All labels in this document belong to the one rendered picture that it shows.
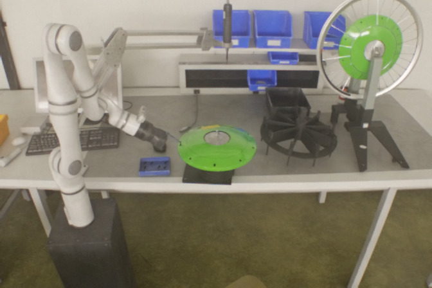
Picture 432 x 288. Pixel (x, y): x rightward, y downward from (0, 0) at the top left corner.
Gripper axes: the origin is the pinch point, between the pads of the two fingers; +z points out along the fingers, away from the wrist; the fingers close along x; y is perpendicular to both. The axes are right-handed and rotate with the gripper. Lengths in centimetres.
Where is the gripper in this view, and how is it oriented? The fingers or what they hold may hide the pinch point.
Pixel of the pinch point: (180, 142)
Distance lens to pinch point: 137.6
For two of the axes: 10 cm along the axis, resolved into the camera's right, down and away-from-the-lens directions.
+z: 8.1, 4.4, 3.7
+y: -5.7, 7.3, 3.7
